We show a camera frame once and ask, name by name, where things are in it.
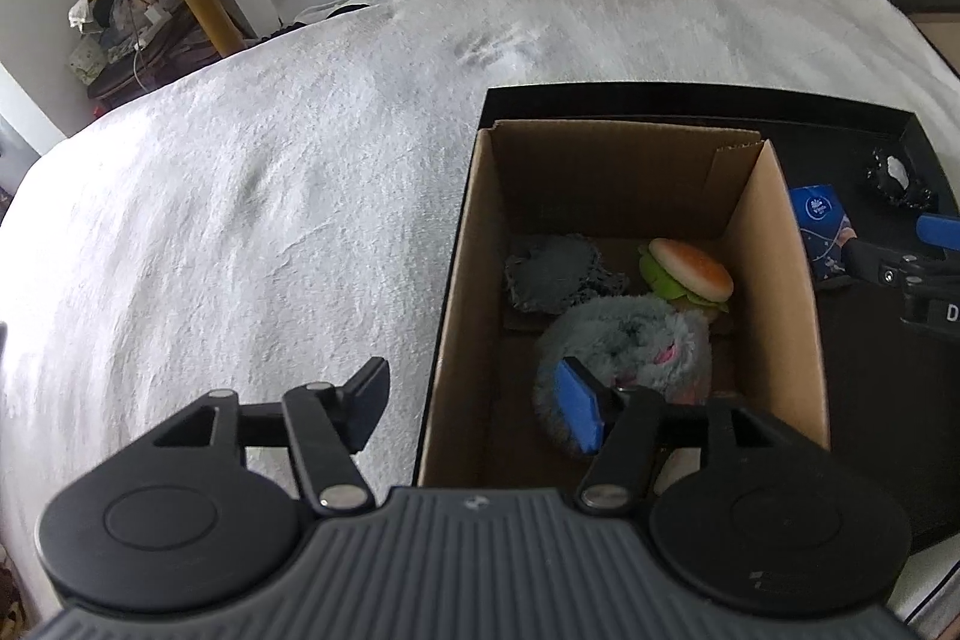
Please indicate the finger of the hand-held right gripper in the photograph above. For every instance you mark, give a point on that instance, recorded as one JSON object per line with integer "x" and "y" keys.
{"x": 941, "y": 231}
{"x": 881, "y": 265}

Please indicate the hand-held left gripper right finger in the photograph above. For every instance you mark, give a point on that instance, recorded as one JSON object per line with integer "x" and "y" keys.
{"x": 581, "y": 407}

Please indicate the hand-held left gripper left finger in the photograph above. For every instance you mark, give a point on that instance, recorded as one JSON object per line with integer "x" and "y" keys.
{"x": 367, "y": 400}

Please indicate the blue tissue packet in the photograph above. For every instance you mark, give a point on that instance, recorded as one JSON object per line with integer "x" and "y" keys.
{"x": 821, "y": 220}

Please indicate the blue fluffy plush toy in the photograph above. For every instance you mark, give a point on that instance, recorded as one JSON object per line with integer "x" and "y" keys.
{"x": 637, "y": 340}

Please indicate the brown cardboard box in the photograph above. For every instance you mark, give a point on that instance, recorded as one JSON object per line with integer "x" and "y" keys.
{"x": 787, "y": 280}

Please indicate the black shallow tray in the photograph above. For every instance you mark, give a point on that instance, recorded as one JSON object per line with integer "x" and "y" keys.
{"x": 862, "y": 385}

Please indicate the grey fluffy cloth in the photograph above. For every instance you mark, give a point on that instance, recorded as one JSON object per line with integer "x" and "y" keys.
{"x": 555, "y": 272}

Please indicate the squishy burger toy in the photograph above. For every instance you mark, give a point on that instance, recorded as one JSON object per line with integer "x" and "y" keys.
{"x": 690, "y": 276}

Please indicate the black and white soft toy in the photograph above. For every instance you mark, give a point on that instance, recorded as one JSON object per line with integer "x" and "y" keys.
{"x": 896, "y": 179}

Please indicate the white fuzzy bed blanket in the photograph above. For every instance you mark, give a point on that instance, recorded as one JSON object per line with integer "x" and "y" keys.
{"x": 262, "y": 175}

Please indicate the black cloth on floor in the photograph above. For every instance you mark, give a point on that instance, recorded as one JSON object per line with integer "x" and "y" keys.
{"x": 349, "y": 10}

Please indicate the pile of clutter under table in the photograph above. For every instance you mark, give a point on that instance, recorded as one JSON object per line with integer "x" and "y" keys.
{"x": 127, "y": 48}

